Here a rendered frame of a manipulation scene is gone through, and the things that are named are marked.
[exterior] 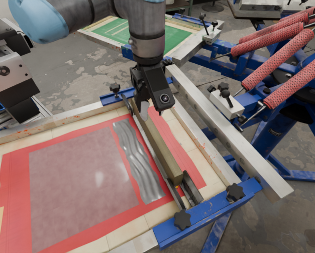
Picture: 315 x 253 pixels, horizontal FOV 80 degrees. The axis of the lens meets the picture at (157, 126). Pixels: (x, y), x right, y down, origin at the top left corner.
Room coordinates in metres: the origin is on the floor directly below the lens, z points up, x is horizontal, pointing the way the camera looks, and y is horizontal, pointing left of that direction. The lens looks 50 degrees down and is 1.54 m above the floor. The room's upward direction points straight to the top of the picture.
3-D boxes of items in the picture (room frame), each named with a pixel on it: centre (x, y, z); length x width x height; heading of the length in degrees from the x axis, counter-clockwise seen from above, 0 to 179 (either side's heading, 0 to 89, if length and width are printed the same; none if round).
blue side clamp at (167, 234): (0.15, -0.13, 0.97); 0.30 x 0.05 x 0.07; 115
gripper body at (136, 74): (0.41, 0.02, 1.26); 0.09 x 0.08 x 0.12; 25
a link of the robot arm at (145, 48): (0.40, 0.02, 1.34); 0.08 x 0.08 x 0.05
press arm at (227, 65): (1.10, -0.24, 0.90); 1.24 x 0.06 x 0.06; 55
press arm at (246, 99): (0.54, -0.31, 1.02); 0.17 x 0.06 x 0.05; 115
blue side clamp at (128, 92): (0.65, 0.10, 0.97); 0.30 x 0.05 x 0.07; 115
